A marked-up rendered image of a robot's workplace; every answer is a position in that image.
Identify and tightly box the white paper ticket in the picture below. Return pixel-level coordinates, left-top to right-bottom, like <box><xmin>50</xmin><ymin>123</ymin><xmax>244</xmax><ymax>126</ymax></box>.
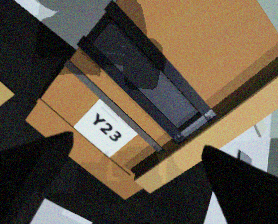
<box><xmin>74</xmin><ymin>99</ymin><xmax>137</xmax><ymax>158</ymax></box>

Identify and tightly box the grey flat rectangular slab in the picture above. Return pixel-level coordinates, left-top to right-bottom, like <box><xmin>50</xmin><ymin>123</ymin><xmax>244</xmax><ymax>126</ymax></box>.
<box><xmin>238</xmin><ymin>151</ymin><xmax>252</xmax><ymax>164</ymax></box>

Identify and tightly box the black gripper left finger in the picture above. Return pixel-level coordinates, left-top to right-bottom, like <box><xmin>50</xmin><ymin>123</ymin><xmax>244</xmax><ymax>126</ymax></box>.
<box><xmin>0</xmin><ymin>131</ymin><xmax>74</xmax><ymax>224</ymax></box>

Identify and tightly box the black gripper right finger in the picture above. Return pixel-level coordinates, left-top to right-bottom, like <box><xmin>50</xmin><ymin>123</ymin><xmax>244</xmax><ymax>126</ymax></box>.
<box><xmin>201</xmin><ymin>145</ymin><xmax>278</xmax><ymax>224</ymax></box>

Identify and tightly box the tan tile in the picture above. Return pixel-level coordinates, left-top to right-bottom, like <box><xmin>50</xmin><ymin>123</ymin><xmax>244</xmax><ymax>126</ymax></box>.
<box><xmin>0</xmin><ymin>81</ymin><xmax>14</xmax><ymax>106</ymax></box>

